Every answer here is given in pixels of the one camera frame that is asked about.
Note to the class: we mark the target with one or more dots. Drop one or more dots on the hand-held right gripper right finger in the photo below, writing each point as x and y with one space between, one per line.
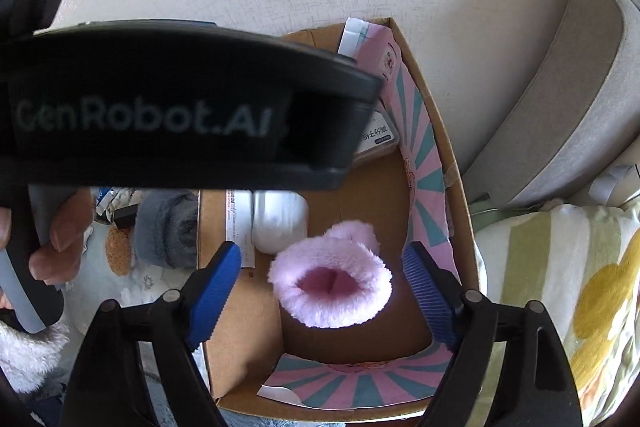
425 292

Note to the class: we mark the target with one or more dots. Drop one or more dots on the white plastic container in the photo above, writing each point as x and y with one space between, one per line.
277 222

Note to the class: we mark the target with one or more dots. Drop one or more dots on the small black box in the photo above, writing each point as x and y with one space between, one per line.
125 217

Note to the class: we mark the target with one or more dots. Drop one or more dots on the light blue fleece blanket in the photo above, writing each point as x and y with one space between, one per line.
260 422

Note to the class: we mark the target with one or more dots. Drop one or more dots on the labelled packet in box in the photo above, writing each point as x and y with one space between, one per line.
375 142

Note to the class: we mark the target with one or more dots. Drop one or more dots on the pink box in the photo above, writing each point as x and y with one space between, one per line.
382 52

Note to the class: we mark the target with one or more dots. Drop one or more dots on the grey cushion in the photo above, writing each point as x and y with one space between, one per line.
550 107

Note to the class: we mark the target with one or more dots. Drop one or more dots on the cardboard box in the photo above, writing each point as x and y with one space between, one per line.
370 197

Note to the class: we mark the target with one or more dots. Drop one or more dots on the pink teal striped paper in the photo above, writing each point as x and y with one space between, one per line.
425 187

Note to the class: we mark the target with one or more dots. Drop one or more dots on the striped floral blanket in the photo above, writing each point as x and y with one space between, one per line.
550 267

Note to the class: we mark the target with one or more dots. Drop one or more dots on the pink fuzzy sock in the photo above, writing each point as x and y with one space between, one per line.
310 307

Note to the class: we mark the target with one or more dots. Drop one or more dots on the person's left hand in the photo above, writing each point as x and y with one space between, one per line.
72 222

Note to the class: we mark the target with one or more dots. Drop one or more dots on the white printed blanket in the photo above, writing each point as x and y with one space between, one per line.
125 267

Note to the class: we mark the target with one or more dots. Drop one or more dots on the grey fuzzy sock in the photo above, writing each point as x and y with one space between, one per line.
160 227

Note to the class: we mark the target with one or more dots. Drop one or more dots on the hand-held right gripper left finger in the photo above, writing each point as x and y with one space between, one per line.
220 287

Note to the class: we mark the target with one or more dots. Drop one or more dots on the blue white packet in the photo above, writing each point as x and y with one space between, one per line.
107 199

